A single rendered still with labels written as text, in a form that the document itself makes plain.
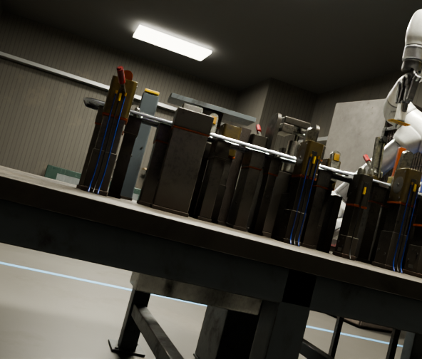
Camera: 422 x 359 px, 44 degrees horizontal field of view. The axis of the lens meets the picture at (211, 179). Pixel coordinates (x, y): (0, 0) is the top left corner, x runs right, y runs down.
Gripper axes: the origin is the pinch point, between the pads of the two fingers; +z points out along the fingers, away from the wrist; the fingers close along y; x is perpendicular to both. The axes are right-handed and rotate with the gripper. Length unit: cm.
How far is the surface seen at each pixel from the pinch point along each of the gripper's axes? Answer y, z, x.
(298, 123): 16.1, 12.3, 33.8
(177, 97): 27, 14, 83
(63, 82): 804, -113, 235
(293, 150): 19.0, 23.0, 32.1
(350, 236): -19, 52, 18
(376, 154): 14.1, 15.6, -1.4
